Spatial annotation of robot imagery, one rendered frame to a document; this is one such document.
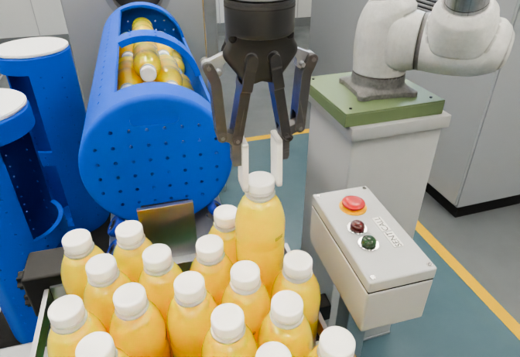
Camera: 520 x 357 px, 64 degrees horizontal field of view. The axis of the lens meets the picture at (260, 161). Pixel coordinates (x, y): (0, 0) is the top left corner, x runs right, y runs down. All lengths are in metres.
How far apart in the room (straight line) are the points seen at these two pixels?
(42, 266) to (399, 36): 0.97
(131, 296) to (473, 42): 0.94
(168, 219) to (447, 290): 1.63
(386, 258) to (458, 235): 1.92
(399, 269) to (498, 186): 2.11
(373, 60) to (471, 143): 1.24
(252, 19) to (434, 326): 1.75
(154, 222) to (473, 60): 0.86
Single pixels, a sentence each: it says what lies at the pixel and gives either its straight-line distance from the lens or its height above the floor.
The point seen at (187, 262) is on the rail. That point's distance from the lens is 0.76.
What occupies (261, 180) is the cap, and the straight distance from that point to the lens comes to 0.54.
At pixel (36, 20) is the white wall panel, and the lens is 6.03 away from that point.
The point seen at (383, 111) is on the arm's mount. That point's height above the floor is 1.03.
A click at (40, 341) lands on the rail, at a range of 0.73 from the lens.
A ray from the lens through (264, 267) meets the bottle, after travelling 0.60.
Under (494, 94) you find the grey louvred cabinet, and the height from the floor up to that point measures 0.76.
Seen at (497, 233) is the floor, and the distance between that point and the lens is 2.62.
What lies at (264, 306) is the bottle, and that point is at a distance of 0.58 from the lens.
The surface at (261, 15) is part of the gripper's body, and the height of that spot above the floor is 1.42.
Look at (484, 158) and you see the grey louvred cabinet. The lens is 2.46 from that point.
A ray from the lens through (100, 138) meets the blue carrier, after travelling 0.77.
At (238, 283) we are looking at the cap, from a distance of 0.55.
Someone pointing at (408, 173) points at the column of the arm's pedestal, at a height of 0.81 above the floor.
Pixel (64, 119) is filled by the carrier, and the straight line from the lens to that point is 1.92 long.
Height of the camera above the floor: 1.51
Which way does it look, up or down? 32 degrees down
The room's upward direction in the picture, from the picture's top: straight up
